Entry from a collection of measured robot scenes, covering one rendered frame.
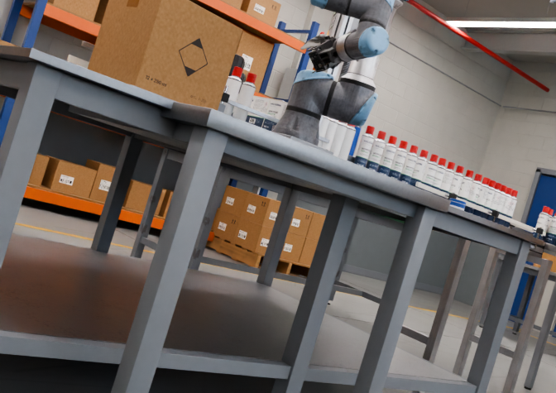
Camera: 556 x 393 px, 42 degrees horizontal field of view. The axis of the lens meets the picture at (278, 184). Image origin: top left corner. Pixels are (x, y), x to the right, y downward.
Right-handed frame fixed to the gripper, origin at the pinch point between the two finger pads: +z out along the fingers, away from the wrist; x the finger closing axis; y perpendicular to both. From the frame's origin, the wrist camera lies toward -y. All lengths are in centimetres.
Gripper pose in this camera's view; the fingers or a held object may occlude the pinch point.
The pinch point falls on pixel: (313, 55)
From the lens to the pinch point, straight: 225.2
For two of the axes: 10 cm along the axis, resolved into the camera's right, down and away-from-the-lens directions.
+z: -4.9, -0.2, 8.7
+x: 4.4, 8.6, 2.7
